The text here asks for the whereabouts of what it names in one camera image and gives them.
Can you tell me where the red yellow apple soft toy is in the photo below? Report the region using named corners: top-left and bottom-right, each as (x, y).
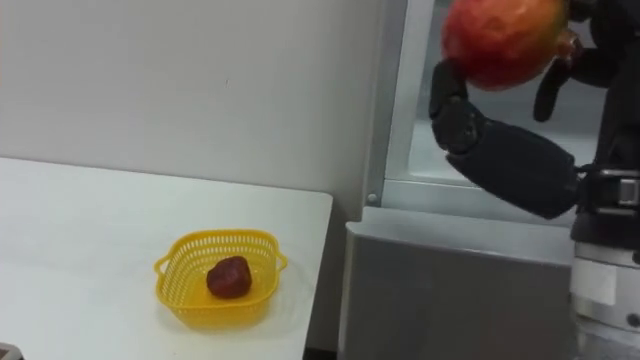
top-left (440, 0), bottom-right (584, 92)

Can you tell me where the grey fridge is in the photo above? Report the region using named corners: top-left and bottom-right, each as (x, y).
top-left (337, 0), bottom-right (640, 360)

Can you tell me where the yellow plastic basket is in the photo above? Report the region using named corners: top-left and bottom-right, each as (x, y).
top-left (153, 228), bottom-right (289, 331)

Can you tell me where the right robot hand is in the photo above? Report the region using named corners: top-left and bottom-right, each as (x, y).
top-left (428, 0), bottom-right (640, 244)

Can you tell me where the dark red fruit soft toy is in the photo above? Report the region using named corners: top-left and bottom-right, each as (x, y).
top-left (205, 255), bottom-right (254, 301)

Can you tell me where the white desk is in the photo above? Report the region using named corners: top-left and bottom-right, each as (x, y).
top-left (0, 156), bottom-right (334, 360)

